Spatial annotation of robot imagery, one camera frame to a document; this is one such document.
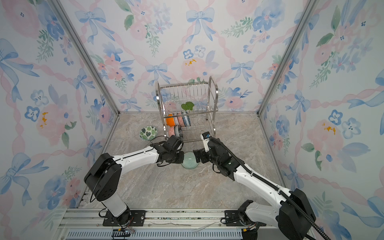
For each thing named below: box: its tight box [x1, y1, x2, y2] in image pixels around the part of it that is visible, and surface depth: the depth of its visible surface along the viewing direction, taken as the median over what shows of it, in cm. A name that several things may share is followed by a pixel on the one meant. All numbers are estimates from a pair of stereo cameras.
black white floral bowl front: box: [168, 125, 175, 138], surface depth 93 cm
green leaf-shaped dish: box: [181, 101, 195, 111], surface depth 88 cm
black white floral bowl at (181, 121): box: [177, 116, 185, 128], surface depth 100 cm
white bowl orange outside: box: [166, 113, 176, 127], surface depth 100 cm
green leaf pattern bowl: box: [139, 126, 158, 141], surface depth 107 cm
